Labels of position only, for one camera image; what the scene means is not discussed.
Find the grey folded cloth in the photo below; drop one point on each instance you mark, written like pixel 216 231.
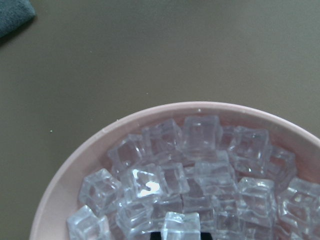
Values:
pixel 13 14

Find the pink bowl of ice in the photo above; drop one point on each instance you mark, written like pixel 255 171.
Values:
pixel 59 200

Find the clear ice cube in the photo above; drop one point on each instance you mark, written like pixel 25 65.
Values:
pixel 181 226

